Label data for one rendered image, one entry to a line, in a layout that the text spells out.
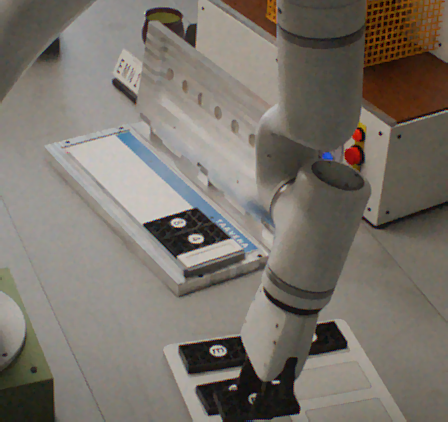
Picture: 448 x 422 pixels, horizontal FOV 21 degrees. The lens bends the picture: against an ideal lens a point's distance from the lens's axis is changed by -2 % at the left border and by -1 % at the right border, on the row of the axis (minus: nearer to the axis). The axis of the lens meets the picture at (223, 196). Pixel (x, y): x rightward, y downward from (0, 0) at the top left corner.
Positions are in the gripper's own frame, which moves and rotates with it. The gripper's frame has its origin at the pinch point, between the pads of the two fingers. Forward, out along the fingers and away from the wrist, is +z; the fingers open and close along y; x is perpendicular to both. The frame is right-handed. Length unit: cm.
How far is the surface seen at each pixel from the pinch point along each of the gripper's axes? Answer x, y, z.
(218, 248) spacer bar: 6.4, -37.6, 4.0
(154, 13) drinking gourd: 10, -106, -4
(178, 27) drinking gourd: 13, -100, -4
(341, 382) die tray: 15.8, -7.3, 4.1
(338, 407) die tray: 13.8, -2.6, 4.5
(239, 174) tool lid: 11.0, -48.7, -2.7
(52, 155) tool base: -13, -70, 9
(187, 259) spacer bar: 1.2, -35.6, 5.0
